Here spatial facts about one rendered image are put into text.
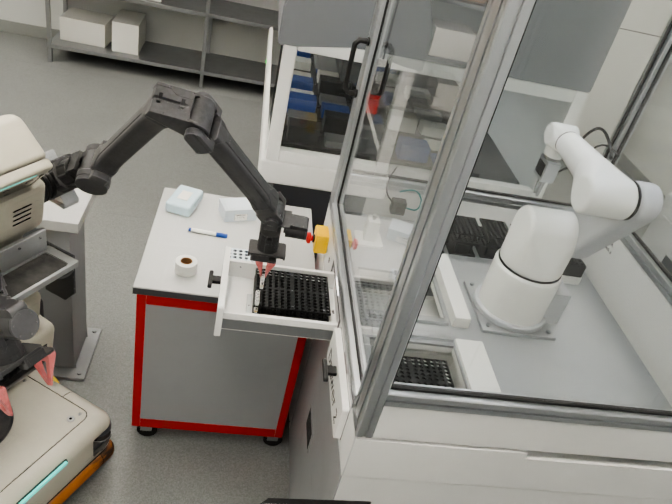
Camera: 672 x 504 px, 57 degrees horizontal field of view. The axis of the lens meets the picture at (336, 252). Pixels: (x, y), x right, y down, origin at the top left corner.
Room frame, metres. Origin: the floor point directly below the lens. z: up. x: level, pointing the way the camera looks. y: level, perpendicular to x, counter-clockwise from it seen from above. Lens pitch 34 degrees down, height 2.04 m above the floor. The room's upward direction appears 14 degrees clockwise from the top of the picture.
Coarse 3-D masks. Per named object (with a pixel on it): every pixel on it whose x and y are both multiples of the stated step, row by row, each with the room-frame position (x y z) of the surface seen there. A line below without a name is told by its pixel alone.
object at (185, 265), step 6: (180, 258) 1.59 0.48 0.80; (186, 258) 1.61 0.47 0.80; (192, 258) 1.61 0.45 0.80; (180, 264) 1.56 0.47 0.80; (186, 264) 1.57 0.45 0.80; (192, 264) 1.58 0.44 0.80; (180, 270) 1.56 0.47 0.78; (186, 270) 1.56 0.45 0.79; (192, 270) 1.57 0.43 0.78; (186, 276) 1.56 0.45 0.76
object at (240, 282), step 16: (240, 272) 1.53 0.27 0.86; (304, 272) 1.57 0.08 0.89; (320, 272) 1.58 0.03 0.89; (240, 288) 1.48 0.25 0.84; (224, 304) 1.39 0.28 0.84; (240, 304) 1.41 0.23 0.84; (336, 304) 1.50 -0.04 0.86; (224, 320) 1.29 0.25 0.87; (240, 320) 1.30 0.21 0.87; (256, 320) 1.31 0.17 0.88; (272, 320) 1.32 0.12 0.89; (288, 320) 1.33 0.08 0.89; (304, 320) 1.34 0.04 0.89; (336, 320) 1.44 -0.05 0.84; (304, 336) 1.34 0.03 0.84; (320, 336) 1.34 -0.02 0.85
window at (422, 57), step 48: (432, 0) 1.40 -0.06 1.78; (480, 0) 1.10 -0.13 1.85; (384, 48) 1.75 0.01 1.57; (432, 48) 1.29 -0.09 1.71; (384, 96) 1.60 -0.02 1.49; (432, 96) 1.20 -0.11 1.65; (384, 144) 1.46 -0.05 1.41; (432, 144) 1.11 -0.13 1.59; (384, 192) 1.34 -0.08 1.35; (384, 240) 1.22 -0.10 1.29; (384, 288) 1.12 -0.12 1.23
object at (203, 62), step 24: (48, 0) 4.70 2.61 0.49; (144, 0) 4.86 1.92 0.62; (168, 0) 5.02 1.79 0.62; (192, 0) 5.19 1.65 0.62; (216, 0) 5.37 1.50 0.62; (48, 24) 4.69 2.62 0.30; (264, 24) 5.04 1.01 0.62; (48, 48) 4.69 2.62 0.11; (72, 48) 4.73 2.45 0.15; (96, 48) 4.85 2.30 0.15; (144, 48) 5.12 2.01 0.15; (168, 48) 5.27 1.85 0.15; (192, 72) 4.93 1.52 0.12; (216, 72) 5.00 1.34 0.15; (240, 72) 5.14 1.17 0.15; (264, 72) 5.28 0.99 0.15
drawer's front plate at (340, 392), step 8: (336, 328) 1.30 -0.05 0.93; (336, 336) 1.27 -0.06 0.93; (336, 344) 1.24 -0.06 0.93; (328, 352) 1.30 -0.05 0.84; (336, 352) 1.22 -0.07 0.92; (328, 360) 1.27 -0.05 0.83; (336, 360) 1.20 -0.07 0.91; (344, 368) 1.16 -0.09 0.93; (328, 376) 1.23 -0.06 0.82; (336, 376) 1.15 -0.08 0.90; (344, 376) 1.13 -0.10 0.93; (336, 384) 1.13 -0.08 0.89; (344, 384) 1.11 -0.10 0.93; (336, 392) 1.11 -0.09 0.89; (344, 392) 1.08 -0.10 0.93; (336, 400) 1.09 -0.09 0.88; (344, 400) 1.05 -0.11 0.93; (344, 408) 1.03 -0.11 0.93; (336, 416) 1.05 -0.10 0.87; (344, 416) 1.03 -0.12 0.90; (336, 424) 1.04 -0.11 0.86; (344, 424) 1.03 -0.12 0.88; (336, 432) 1.03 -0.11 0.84
